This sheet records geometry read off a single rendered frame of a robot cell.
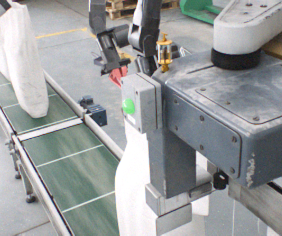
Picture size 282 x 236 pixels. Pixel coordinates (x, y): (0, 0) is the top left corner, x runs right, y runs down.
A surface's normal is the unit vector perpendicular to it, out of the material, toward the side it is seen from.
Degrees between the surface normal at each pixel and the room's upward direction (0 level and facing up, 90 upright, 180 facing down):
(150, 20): 86
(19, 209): 0
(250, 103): 0
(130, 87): 90
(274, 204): 90
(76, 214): 0
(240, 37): 90
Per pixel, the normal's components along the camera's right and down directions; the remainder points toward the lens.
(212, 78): -0.06, -0.88
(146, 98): 0.48, 0.39
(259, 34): 0.80, 0.24
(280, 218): -0.87, 0.27
